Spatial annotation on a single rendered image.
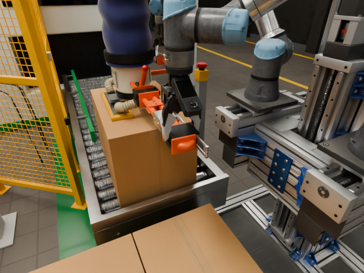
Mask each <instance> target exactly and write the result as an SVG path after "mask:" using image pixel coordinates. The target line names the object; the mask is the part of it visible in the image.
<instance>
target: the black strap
mask: <svg viewBox="0 0 364 273"><path fill-rule="evenodd" d="M103 53H104V57H105V60H106V61H107V62H109V63H113V64H138V63H144V62H148V61H150V60H152V59H153V58H154V57H155V49H154V48H153V47H152V48H151V50H149V51H147V52H144V53H140V54H130V55H118V54H111V53H109V52H108V51H107V49H105V50H104V51H103Z"/></svg>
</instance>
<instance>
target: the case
mask: <svg viewBox="0 0 364 273"><path fill-rule="evenodd" d="M101 92H106V89H105V88H98V89H91V90H90V93H91V96H92V102H93V106H94V112H95V117H96V122H97V127H98V130H99V136H100V140H101V146H102V149H103V153H104V155H105V159H106V162H107V166H108V169H109V172H110V176H111V179H112V182H113V185H114V189H115V192H116V196H117V198H118V202H119V205H120V208H121V209H122V208H124V207H128V206H131V205H134V204H136V203H139V202H143V201H145V200H148V199H151V198H154V197H157V196H160V195H163V194H166V193H169V192H172V191H175V190H178V189H181V188H183V187H187V186H190V185H193V184H196V180H197V154H198V149H197V148H196V149H194V150H191V151H187V152H183V153H179V154H175V155H172V151H171V149H170V148H169V146H168V145H167V143H166V142H165V141H163V135H162V132H160V131H159V130H158V128H157V127H156V125H155V124H154V122H153V115H152V114H149V113H148V111H147V110H146V109H139V107H137V108H133V109H131V111H132V113H133V115H134V118H130V119H124V120H119V121H111V119H110V116H109V114H108V111H107V108H106V106H105V103H104V101H103V99H102V96H101ZM177 115H178V116H180V117H181V118H182V119H183V120H184V121H185V122H186V123H189V122H190V123H191V122H192V120H191V119H190V118H189V117H185V116H184V114H183V111H182V112H179V114H177Z"/></svg>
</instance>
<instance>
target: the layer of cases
mask: <svg viewBox="0 0 364 273"><path fill-rule="evenodd" d="M132 235H133V237H132ZM28 273H263V271H262V270H261V269H260V268H259V266H258V265H257V264H256V262H255V261H254V260H253V259H252V257H251V256H250V255H249V253H248V252H247V251H246V249H245V248H244V247H243V246H242V244H241V243H240V241H239V240H238V239H237V238H236V236H235V235H234V234H233V232H232V231H231V230H230V229H229V227H228V226H227V225H226V224H225V222H224V221H223V220H222V218H221V217H220V215H219V214H218V213H217V211H216V210H215V209H214V208H213V206H212V205H211V204H210V203H209V204H206V205H204V206H201V207H199V208H196V209H194V210H191V211H188V212H185V213H183V214H180V215H178V216H175V217H172V218H170V219H167V220H165V221H162V222H160V223H157V224H154V225H151V226H149V227H146V228H144V229H141V230H139V231H136V232H133V233H132V234H131V233H130V234H128V235H125V236H123V237H120V238H117V239H115V240H112V241H110V242H107V243H105V244H102V245H99V246H96V247H94V248H91V249H89V250H86V251H83V252H81V253H78V254H75V255H73V256H70V257H68V258H65V259H62V260H60V261H57V262H55V263H52V264H49V265H46V266H44V267H42V268H39V269H36V270H34V271H31V272H28Z"/></svg>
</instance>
